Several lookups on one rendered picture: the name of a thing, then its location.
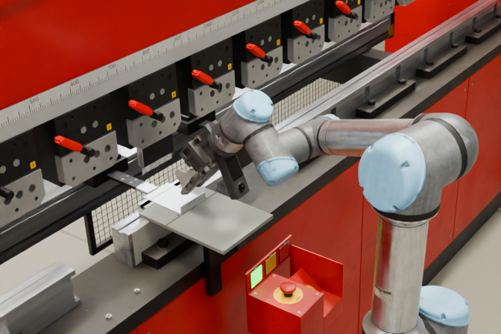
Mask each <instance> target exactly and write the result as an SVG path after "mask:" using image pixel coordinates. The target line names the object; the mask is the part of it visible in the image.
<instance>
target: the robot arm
mask: <svg viewBox="0 0 501 334"><path fill-rule="evenodd" d="M273 112H274V108H273V103H272V101H271V99H270V98H269V97H268V96H267V95H266V94H265V93H264V92H261V91H259V90H256V89H249V90H248V91H246V92H244V93H243V94H242V95H241V96H240V97H239V98H238V99H236V100H235V101H234V103H233V105H232V107H231V108H230V109H229V110H228V111H227V112H226V113H225V114H224V116H223V117H222V118H221V119H220V120H219V121H218V122H217V120H215V121H213V122H211V123H210V124H208V125H205V126H204V128H203V130H204V131H203V132H202V133H201V135H197V136H194V137H193V138H192V140H191V141H190V142H188V143H187V145H186V146H185V147H184V148H183V150H182V151H181V152H180V153H179V155H180V156H181V157H182V158H183V161H184V162H185V163H186V164H187V166H188V167H193V168H191V169H190V170H188V171H184V170H182V169H180V168H177V169H176V170H175V174H176V176H177V179H178V180H179V182H180V185H181V186H182V190H181V192H180V193H181V195H188V194H189V193H190V192H191V191H192V190H193V189H194V188H195V187H201V186H202V185H203V184H205V183H206V182H207V181H208V180H209V179H210V178H211V177H212V176H213V175H214V174H215V173H216V172H217V171H219V170H220V172H221V176H222V178H223V180H224V184H225V186H226V188H227V191H228V194H229V196H230V199H231V200H238V199H240V198H241V197H242V196H244V195H245V194H247V193H248V192H249V188H248V184H247V182H246V179H245V176H244V174H243V171H242V168H241V166H240V163H239V160H238V157H237V155H236V152H237V151H239V150H240V149H241V148H242V147H243V146H244V147H245V149H246V151H247V152H248V154H249V155H250V158H251V159H252V160H253V162H254V164H255V166H256V169H257V171H258V172H259V173H260V174H261V175H262V176H263V178H264V179H265V181H266V183H267V184H268V185H269V186H277V185H280V184H281V183H284V182H285V181H287V180H289V179H290V178H292V177H294V176H295V175H296V174H297V173H298V171H299V166H298V164H299V163H302V162H304V161H306V160H309V159H311V158H313V157H316V156H318V155H336V156H350V157H362V158H361V159H360V162H359V171H358V175H359V185H360V186H361V187H363V188H364V191H363V192H362V193H363V195H364V196H365V198H366V199H367V201H368V202H369V203H370V204H371V206H372V208H373V209H374V211H375V212H376V213H377V214H378V215H379V218H378V228H377V238H376V258H375V268H374V287H373V297H372V308H371V310H370V311H369V312H367V314H366V315H365V316H364V318H363V322H362V334H467V331H468V324H469V323H470V317H469V316H470V308H469V306H468V303H467V301H466V300H465V299H464V298H463V297H462V296H461V295H460V294H458V293H457V292H455V291H453V290H451V289H448V288H444V287H441V286H422V279H423V267H424V260H425V253H426V240H427V233H428V227H429V220H430V219H432V218H434V217H435V216H436V215H437V214H438V211H439V209H440V204H441V192H442V189H443V188H444V187H445V186H446V185H448V184H450V183H452V182H454V181H456V180H458V179H459V178H461V177H463V176H464V175H466V174H467V173H468V172H469V171H470V170H471V169H472V167H473V165H474V163H475V162H476V159H477V156H478V153H479V142H478V137H477V135H476V132H475V130H474V129H473V128H472V126H471V125H470V123H469V122H468V121H466V120H465V119H463V118H462V117H461V116H457V115H455V114H452V113H423V114H420V115H419V116H417V117H416V118H415V119H340V118H338V117H335V116H334V115H332V114H327V115H324V116H318V117H316V118H314V119H313V120H311V121H308V122H306V123H303V124H301V125H298V126H296V127H293V128H291V129H288V130H285V131H283V132H281V133H278V132H277V130H276V128H275V127H274V126H273V124H272V122H271V120H270V118H271V116H272V114H273ZM421 286H422V287H421Z"/></svg>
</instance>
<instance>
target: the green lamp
mask: <svg viewBox="0 0 501 334"><path fill-rule="evenodd" d="M261 280H262V265H260V266H259V267H258V268H257V269H256V270H255V271H254V272H252V273H251V288H253V287H254V286H255V285H256V284H257V283H258V282H259V281H261Z"/></svg>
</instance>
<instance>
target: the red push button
mask: <svg viewBox="0 0 501 334"><path fill-rule="evenodd" d="M296 288H297V287H296V285H295V284H294V283H293V282H284V283H282V284H281V285H280V290H281V291H282V292H283V293H284V296H285V297H291V296H292V295H293V292H294V291H295V290H296Z"/></svg>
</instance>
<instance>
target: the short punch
mask: <svg viewBox="0 0 501 334"><path fill-rule="evenodd" d="M136 151H137V158H138V165H139V167H141V169H142V174H145V173H147V172H148V171H150V170H152V169H153V168H156V167H157V166H159V165H161V164H162V163H164V162H166V161H167V160H170V159H171V153H172V152H173V151H174V146H173V138H172V134H170V135H168V136H166V137H165V138H163V139H161V140H159V141H157V142H155V143H154V144H152V145H149V146H148V147H147V148H144V149H142V150H141V149H138V148H136Z"/></svg>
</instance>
